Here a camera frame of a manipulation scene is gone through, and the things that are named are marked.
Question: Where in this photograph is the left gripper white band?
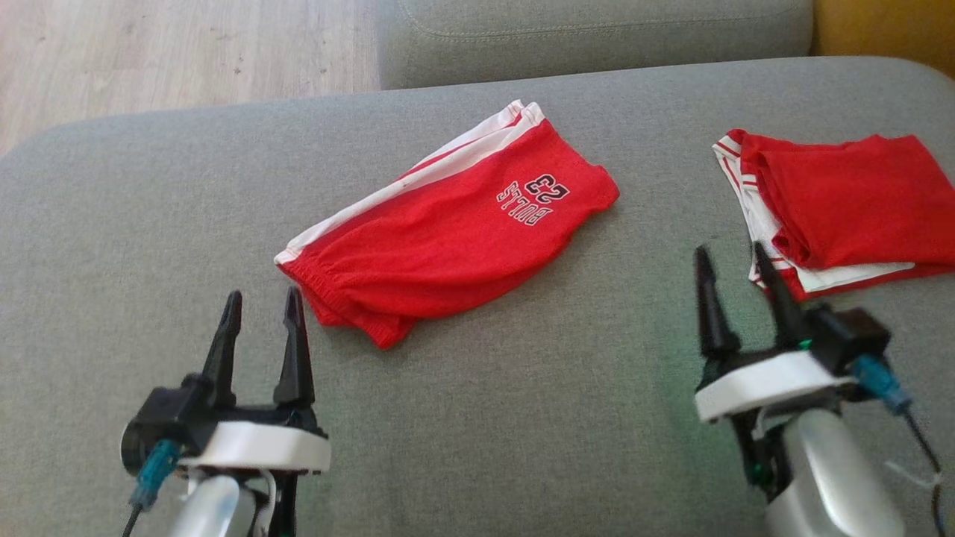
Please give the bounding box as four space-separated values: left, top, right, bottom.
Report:
179 286 331 537

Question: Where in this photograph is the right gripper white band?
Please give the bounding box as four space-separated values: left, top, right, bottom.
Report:
694 241 859 493

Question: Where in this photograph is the red basketball jersey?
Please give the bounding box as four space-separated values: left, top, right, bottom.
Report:
713 129 955 303

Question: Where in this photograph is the red basketball shorts white stripe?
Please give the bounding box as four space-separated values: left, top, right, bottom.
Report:
274 101 620 350

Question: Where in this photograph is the large grey sofa seat cushion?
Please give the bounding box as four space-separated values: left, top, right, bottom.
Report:
0 56 955 537

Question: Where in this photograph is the small grey sofa cushion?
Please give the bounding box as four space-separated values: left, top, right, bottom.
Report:
377 0 814 92

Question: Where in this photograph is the yellow upholstered furniture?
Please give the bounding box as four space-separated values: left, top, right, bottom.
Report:
812 0 955 79

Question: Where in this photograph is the right camera cable teal plug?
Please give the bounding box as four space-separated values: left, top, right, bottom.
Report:
854 357 950 537

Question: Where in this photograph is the camera cable teal plug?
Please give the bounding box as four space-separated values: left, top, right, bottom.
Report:
119 439 181 537
854 357 950 537

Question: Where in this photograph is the left camera cable teal plug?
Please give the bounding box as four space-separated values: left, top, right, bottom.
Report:
119 439 181 537

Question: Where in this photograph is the white cable tag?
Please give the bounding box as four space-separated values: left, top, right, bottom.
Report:
884 461 942 490

